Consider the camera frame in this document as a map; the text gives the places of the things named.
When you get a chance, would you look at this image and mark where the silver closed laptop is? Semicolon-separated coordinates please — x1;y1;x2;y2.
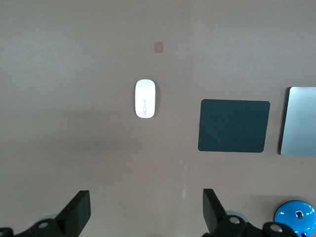
279;86;316;157

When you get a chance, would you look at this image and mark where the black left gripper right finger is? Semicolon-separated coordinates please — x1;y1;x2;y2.
202;189;250;237

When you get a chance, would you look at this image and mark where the black mouse pad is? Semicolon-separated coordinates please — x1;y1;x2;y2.
197;99;271;153

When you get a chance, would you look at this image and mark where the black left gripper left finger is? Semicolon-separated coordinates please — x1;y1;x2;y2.
54;190;91;237

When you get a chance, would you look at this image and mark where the white computer mouse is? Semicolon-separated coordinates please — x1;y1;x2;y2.
134;79;157;119

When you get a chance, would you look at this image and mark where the blue desk lamp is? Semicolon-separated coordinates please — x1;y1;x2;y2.
273;199;316;237

